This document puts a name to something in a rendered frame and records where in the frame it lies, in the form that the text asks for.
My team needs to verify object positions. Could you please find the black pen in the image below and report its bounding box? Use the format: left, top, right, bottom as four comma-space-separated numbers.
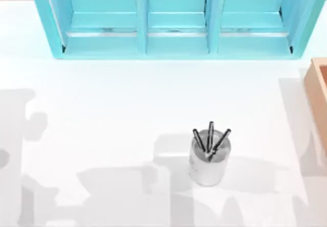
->
192, 128, 206, 152
207, 128, 231, 160
207, 121, 215, 153

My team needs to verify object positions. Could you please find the light blue rack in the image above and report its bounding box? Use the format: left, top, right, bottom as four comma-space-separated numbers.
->
29, 0, 327, 60

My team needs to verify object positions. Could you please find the silver pen cup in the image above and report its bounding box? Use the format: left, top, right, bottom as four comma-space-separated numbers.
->
188, 129, 232, 187

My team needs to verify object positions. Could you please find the salmon-coloured box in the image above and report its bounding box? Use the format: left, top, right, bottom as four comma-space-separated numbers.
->
303, 57, 327, 158

